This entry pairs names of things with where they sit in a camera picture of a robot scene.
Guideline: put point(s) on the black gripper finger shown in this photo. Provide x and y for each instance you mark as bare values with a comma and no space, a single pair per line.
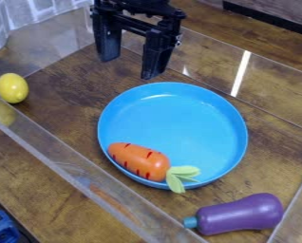
107,38
157,52

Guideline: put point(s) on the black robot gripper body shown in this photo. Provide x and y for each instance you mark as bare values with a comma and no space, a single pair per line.
135,15

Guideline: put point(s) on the blue plastic plate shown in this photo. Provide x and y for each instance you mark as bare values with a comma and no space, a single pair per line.
182,120

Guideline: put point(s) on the orange toy carrot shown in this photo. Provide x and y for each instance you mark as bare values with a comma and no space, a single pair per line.
150,164

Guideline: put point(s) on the yellow toy lemon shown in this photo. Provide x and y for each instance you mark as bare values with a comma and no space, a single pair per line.
14,88

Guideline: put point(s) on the purple toy eggplant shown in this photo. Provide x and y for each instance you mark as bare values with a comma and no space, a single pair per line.
252,213

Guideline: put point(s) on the blue plastic crate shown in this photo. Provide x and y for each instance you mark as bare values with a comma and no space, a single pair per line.
9,231

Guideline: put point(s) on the clear acrylic barrier wall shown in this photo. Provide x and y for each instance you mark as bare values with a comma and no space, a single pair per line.
150,222

